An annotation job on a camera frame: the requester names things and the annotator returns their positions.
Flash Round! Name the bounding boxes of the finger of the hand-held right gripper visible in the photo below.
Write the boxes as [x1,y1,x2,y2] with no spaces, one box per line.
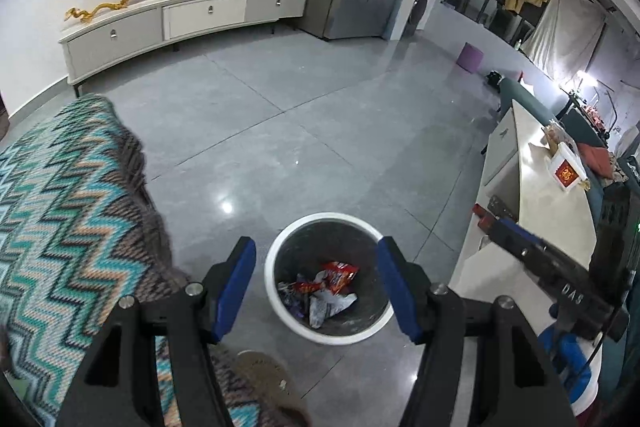
[487,195,519,221]
[487,218,551,278]

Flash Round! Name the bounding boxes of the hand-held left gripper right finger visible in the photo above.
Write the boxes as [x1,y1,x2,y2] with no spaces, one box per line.
[376,235,576,427]

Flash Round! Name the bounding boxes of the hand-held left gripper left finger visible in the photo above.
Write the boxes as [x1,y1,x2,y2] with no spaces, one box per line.
[55,236,257,427]

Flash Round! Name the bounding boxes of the red packet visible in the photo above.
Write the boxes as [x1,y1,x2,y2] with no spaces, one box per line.
[474,205,496,231]

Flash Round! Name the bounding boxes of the white round trash bin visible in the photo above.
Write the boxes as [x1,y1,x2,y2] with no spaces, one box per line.
[264,213,396,347]

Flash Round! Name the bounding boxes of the purple plastic bag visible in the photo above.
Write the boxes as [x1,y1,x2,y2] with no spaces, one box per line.
[277,274,313,320]

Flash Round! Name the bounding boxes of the red foil snack wrapper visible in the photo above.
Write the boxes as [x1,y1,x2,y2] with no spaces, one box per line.
[292,261,361,295]

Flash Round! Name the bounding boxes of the person's right hand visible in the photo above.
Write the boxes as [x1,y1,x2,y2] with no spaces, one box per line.
[539,323,594,384]

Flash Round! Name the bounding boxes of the white coffee table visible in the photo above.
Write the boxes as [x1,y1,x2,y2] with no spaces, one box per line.
[447,99,602,408]

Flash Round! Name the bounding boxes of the red white box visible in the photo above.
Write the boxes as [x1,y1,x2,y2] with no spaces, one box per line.
[547,142,586,192]

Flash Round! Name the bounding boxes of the snack bag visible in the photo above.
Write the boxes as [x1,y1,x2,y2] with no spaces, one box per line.
[542,122,569,156]

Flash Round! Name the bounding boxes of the beige slipper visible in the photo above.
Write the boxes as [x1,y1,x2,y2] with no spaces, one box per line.
[235,349,311,427]

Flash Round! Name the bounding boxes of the orange cushion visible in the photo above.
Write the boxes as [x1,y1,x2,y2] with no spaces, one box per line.
[575,144,614,180]

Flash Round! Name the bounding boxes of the teal sofa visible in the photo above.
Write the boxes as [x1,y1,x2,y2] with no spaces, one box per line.
[497,77,640,228]

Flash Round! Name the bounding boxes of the purple stool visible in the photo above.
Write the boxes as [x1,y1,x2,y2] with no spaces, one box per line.
[457,42,485,72]

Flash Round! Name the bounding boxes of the zigzag knitted blanket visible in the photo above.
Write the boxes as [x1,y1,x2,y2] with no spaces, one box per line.
[0,94,301,427]

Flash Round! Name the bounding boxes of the white hanging sheet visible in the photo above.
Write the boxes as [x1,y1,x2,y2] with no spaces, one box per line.
[522,0,608,84]

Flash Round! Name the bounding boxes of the white grey tv cabinet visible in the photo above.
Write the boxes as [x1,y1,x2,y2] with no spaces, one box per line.
[57,0,309,98]

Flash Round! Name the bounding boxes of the golden dragon figurine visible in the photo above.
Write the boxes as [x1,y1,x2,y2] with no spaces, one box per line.
[65,0,157,26]

